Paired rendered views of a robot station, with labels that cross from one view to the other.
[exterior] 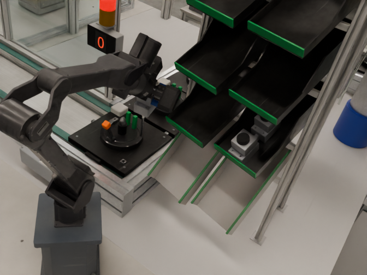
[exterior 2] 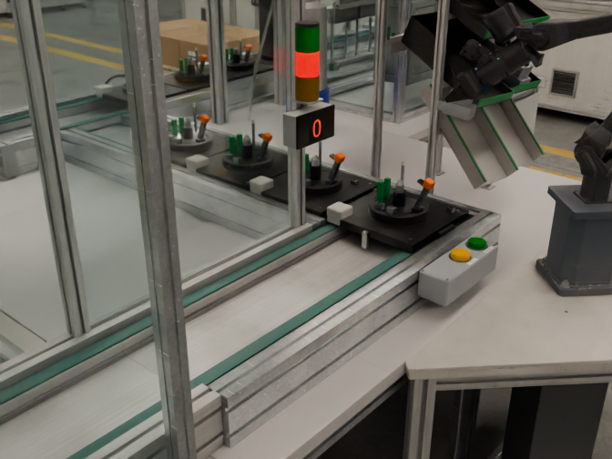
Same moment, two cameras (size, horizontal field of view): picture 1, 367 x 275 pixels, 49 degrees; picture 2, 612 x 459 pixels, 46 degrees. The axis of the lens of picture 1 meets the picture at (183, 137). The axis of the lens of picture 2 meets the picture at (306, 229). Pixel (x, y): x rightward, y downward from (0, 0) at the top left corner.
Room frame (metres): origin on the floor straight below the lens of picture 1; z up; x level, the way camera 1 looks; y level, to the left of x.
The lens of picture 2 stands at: (0.84, 1.75, 1.67)
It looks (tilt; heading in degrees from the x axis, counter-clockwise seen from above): 26 degrees down; 284
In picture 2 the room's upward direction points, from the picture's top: straight up
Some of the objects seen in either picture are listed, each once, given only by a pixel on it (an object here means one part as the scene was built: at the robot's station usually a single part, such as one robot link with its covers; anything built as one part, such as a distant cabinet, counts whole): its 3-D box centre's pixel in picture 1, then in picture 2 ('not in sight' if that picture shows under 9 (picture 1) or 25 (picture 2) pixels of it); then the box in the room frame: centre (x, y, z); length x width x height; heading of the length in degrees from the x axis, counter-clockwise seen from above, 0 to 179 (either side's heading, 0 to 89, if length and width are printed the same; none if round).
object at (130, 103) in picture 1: (169, 96); (314, 169); (1.22, 0.08, 1.01); 0.24 x 0.24 x 0.13; 63
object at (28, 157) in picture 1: (52, 165); (458, 269); (0.84, 0.37, 0.93); 0.21 x 0.07 x 0.06; 63
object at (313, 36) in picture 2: not in sight; (307, 37); (1.18, 0.31, 1.38); 0.05 x 0.05 x 0.05
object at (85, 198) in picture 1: (68, 187); (597, 158); (0.58, 0.22, 1.15); 0.09 x 0.07 x 0.06; 67
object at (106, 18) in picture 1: (107, 16); (307, 86); (1.18, 0.31, 1.28); 0.05 x 0.05 x 0.05
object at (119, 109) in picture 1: (119, 111); (339, 214); (1.12, 0.24, 0.97); 0.05 x 0.05 x 0.04; 63
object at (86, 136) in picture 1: (121, 138); (397, 216); (0.99, 0.20, 0.96); 0.24 x 0.24 x 0.02; 63
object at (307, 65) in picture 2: (107, 0); (307, 63); (1.18, 0.31, 1.33); 0.05 x 0.05 x 0.05
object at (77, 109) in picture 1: (63, 108); (306, 279); (1.15, 0.45, 0.91); 0.84 x 0.28 x 0.10; 63
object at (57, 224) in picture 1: (70, 207); (595, 184); (0.57, 0.22, 1.09); 0.07 x 0.07 x 0.06; 18
